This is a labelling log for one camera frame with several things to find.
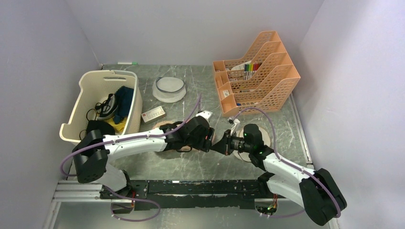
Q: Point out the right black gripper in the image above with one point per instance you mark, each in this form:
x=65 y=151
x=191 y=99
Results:
x=224 y=146

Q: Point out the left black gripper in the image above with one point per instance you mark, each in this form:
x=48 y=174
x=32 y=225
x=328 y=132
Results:
x=204 y=145

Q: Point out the floral pink laundry bag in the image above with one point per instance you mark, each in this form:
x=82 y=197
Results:
x=171 y=122

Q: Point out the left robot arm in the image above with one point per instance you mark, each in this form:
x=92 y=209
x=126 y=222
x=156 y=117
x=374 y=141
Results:
x=94 y=155

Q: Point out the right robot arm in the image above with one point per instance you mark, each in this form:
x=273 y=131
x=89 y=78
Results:
x=314 y=190

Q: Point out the round white mesh bag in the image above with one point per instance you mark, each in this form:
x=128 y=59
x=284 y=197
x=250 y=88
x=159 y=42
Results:
x=169 y=89

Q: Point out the black white bra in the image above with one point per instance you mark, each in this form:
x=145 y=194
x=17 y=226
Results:
x=106 y=109

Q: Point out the cream laundry basket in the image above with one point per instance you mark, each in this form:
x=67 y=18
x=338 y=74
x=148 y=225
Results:
x=95 y=87

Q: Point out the small white red box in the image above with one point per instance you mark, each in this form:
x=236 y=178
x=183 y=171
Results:
x=153 y=114

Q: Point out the yellow cloth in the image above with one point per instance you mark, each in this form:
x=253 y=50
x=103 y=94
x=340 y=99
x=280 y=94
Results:
x=119 y=127

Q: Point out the orange file organizer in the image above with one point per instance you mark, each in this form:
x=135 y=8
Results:
x=267 y=88

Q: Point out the coloured markers set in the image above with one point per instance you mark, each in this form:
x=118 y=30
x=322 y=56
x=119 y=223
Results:
x=251 y=67

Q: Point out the blue cloth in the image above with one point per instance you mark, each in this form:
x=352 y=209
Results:
x=124 y=97

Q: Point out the black garment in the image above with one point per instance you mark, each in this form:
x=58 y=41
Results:
x=103 y=127

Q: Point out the green white marker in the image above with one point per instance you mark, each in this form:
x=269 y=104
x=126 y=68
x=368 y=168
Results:
x=127 y=63

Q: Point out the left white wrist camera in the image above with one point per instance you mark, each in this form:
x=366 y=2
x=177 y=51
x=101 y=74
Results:
x=205 y=114

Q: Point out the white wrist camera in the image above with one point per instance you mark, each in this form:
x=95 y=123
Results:
x=205 y=114
x=235 y=123

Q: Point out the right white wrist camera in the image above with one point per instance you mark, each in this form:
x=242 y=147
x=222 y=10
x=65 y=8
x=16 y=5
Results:
x=235 y=123

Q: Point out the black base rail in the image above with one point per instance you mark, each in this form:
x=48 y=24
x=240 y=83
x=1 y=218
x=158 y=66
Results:
x=240 y=193

